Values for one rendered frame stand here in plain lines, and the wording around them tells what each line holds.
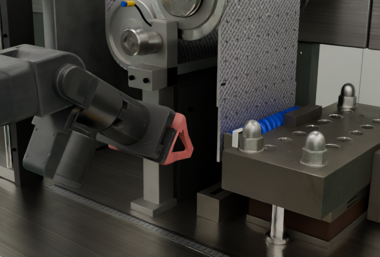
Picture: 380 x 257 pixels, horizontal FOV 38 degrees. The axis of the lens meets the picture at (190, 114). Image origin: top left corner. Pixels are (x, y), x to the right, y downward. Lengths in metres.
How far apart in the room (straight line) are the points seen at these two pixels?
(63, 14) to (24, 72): 0.57
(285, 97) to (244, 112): 0.13
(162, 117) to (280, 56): 0.36
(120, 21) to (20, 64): 0.44
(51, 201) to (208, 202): 0.27
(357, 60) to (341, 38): 2.55
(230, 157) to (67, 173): 0.28
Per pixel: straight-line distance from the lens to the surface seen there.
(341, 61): 3.68
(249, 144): 0.80
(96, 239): 0.85
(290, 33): 1.00
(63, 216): 0.92
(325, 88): 3.75
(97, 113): 0.63
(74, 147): 0.62
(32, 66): 0.55
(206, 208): 0.89
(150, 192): 0.92
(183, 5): 0.83
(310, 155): 0.76
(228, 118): 0.88
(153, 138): 0.68
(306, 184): 0.75
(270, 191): 0.78
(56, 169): 0.62
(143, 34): 0.82
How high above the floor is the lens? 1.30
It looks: 16 degrees down
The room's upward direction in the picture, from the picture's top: 1 degrees clockwise
